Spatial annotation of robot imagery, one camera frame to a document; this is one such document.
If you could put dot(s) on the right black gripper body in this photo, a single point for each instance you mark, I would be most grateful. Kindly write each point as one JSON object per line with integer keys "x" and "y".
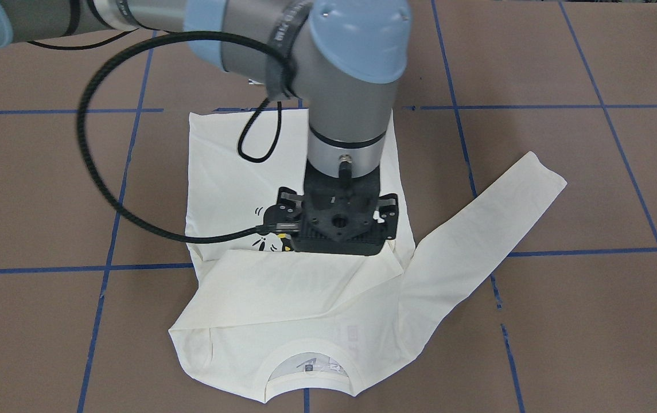
{"x": 388, "y": 210}

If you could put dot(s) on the cream long-sleeve printed shirt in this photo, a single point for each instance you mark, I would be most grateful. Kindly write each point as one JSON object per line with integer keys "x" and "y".
{"x": 267, "y": 320}

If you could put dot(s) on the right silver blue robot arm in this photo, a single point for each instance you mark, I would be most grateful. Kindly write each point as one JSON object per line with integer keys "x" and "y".
{"x": 344, "y": 58}

